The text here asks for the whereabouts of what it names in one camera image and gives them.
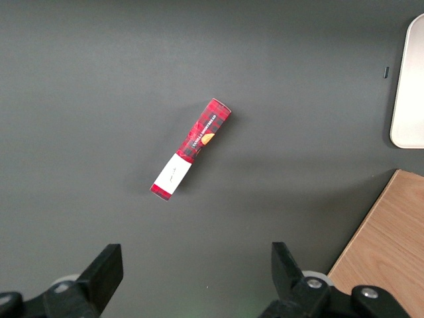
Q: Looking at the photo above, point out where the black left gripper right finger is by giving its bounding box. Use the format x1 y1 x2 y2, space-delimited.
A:
258 242 411 318

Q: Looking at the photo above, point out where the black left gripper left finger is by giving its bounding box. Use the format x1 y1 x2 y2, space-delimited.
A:
0 244 125 318

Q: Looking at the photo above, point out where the beige plastic tray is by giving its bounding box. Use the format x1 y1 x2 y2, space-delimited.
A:
390 13 424 149

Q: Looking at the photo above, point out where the wooden drawer cabinet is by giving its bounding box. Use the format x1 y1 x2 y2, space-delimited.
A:
327 168 424 318

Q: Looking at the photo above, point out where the red plaid shortbread box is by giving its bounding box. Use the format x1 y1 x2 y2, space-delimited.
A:
149 97 232 203

